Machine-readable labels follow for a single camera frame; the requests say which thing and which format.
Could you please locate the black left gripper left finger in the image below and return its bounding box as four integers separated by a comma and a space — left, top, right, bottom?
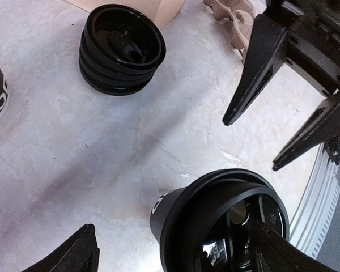
25, 224, 100, 272

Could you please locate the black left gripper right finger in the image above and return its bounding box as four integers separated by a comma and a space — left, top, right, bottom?
250, 219, 329, 271

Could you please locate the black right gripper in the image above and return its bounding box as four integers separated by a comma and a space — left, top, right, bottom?
223, 1, 340, 126

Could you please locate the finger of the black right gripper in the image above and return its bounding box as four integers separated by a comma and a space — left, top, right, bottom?
273, 93, 340, 171

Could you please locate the black plastic cup lid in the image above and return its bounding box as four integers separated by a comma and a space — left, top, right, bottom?
159, 168, 290, 271

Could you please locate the black paper coffee cup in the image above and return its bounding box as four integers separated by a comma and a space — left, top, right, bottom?
150, 185, 197, 247

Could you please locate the brown paper takeout bag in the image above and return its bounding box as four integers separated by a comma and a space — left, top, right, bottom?
68, 0, 185, 29

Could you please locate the cardboard cup carrier tray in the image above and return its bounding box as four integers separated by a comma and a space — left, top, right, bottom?
203, 0, 256, 63

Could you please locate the stack of black lids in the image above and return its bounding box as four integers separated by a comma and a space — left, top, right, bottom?
79, 4, 166, 96

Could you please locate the aluminium front rail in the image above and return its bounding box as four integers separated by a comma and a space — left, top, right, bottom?
290, 143, 340, 259

